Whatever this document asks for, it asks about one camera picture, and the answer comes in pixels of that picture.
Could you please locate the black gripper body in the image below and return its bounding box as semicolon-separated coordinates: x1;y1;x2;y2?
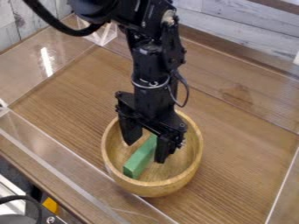
113;78;189;150

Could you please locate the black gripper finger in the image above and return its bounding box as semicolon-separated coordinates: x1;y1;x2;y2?
153;135;178;164
117;115;142;145

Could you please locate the green rectangular block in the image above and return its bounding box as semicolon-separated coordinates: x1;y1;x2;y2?
122;135;156;179

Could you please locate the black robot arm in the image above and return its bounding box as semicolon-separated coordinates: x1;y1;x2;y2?
69;0;186;164

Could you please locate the brown wooden bowl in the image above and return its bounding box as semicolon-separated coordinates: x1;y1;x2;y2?
100;111;202;198

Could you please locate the yellow and black device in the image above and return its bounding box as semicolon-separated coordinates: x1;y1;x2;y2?
22;197;80;224

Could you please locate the clear acrylic front wall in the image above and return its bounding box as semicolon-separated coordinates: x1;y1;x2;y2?
0;108;177;224

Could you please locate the clear acrylic corner bracket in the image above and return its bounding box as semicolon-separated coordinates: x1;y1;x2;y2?
76;16;118;47

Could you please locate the black cable at corner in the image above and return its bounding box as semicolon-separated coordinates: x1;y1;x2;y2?
0;194;42;224

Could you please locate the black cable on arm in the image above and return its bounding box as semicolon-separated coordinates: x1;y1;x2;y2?
21;0;190;109

